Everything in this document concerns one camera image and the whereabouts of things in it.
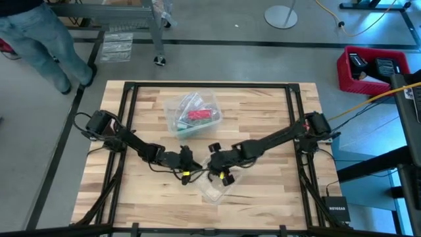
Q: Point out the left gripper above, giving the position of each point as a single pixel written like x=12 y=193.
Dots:
x=181 y=161

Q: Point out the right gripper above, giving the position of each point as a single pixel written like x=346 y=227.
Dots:
x=223 y=159

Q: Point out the clear plastic container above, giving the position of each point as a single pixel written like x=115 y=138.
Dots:
x=217 y=194

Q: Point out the red elastic bandage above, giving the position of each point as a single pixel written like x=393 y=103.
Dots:
x=199 y=114

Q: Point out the clear plastic storage bin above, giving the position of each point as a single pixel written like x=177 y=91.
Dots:
x=171 y=112

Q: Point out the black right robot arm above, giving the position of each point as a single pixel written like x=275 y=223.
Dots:
x=279 y=138

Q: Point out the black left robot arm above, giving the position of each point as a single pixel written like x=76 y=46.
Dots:
x=131 y=141

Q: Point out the green bandage roll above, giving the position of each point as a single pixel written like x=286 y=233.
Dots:
x=194 y=126

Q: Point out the clear plastic sheet on floor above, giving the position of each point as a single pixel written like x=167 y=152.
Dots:
x=115 y=47

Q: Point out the round stand base with pole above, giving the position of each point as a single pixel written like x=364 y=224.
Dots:
x=279 y=16

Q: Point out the red plastic crate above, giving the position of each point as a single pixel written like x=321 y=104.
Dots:
x=361 y=87

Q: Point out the black device in crate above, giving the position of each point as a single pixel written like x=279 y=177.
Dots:
x=356 y=64
x=386 y=67

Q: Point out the person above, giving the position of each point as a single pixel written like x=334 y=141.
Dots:
x=39 y=42

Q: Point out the red tool bag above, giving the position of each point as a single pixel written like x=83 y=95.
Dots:
x=5 y=49

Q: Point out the cluttered background desk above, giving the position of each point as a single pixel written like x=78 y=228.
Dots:
x=371 y=6

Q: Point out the black Netgear network switch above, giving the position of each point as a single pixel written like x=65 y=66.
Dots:
x=336 y=209

